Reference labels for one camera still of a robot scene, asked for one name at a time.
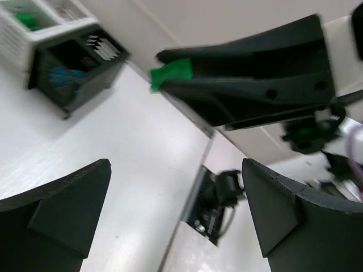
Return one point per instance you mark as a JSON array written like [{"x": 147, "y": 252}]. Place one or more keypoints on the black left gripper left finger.
[{"x": 51, "y": 227}]

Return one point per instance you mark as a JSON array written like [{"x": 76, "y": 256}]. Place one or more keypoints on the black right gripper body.
[{"x": 310, "y": 134}]

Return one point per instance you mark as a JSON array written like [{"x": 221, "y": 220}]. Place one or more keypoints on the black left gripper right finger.
[{"x": 300, "y": 228}]

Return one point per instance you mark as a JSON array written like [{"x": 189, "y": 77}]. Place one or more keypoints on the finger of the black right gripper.
[
  {"x": 295, "y": 48},
  {"x": 247, "y": 102}
]

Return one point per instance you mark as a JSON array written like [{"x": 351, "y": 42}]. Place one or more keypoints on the small green lego brick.
[{"x": 175, "y": 70}]

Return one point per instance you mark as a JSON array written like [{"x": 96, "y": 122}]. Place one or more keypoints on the cyan long lego brick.
[{"x": 59, "y": 76}]

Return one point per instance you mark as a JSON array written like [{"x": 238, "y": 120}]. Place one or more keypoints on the green square lego brick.
[{"x": 29, "y": 20}]

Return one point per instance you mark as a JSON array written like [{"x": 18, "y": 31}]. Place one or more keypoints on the black slotted container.
[{"x": 90, "y": 49}]

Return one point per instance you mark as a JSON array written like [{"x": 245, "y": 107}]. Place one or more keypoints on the white slotted container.
[{"x": 53, "y": 17}]

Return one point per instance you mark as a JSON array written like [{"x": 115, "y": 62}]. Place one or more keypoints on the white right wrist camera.
[{"x": 345, "y": 63}]

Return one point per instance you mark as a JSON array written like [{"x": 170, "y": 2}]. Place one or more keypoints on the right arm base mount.
[{"x": 211, "y": 205}]

